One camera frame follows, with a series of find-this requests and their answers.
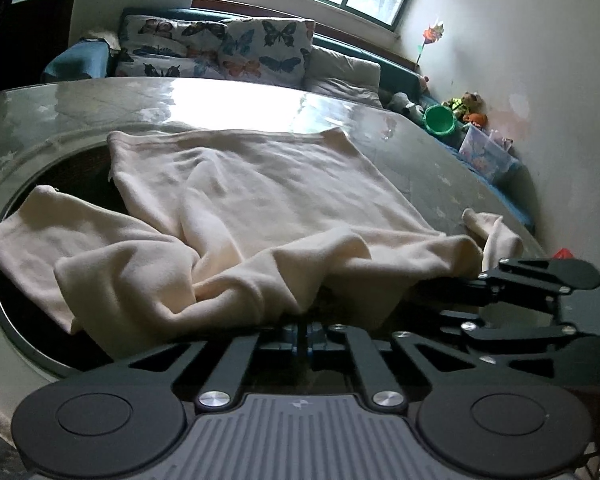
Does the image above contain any cream sweatshirt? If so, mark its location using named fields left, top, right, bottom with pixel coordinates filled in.
left=0, top=129, right=524, bottom=359

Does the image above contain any clear plastic storage box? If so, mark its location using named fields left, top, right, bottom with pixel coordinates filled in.
left=458, top=125, right=521, bottom=184

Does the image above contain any stuffed toy pile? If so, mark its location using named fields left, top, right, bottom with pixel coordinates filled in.
left=442, top=92, right=488, bottom=128

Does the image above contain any green plastic bucket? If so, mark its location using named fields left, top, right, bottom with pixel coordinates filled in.
left=424, top=104, right=456, bottom=136

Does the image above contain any grey plush toy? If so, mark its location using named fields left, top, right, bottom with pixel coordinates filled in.
left=387, top=92, right=425, bottom=125

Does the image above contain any plain beige pillow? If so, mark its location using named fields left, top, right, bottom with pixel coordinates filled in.
left=303, top=46, right=382, bottom=108

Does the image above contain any butterfly pillow right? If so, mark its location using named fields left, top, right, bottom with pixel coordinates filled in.
left=218, top=18, right=315, bottom=89

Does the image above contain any butterfly pillow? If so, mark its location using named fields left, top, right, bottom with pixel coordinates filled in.
left=218, top=18, right=315, bottom=89
left=116, top=14, right=226, bottom=79

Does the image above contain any colourful pinwheel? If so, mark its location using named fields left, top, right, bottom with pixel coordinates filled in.
left=415, top=21, right=444, bottom=65

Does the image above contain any butterfly pillow left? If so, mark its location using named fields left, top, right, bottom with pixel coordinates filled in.
left=116, top=14, right=226, bottom=79

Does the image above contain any grey quilted star table cover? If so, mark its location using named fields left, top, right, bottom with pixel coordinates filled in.
left=0, top=75, right=546, bottom=441

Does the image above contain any blue cushion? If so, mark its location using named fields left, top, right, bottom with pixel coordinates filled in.
left=43, top=39, right=109, bottom=82

